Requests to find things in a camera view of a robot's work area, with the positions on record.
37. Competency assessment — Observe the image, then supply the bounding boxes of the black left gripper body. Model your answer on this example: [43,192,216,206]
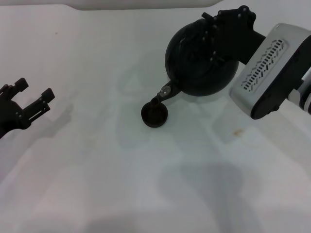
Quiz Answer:
[0,96,28,139]

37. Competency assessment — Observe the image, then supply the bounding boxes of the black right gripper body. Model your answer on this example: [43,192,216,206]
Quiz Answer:
[225,14,267,66]

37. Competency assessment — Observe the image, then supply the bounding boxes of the black round teapot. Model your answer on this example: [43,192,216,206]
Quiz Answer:
[150,18,240,105]

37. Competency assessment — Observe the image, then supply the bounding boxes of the small dark teacup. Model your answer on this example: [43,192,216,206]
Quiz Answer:
[140,101,169,128]

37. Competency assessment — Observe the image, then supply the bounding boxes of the white tablecloth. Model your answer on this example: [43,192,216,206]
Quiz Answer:
[0,0,311,233]

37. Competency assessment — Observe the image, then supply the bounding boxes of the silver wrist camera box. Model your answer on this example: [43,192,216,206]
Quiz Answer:
[229,22,311,121]

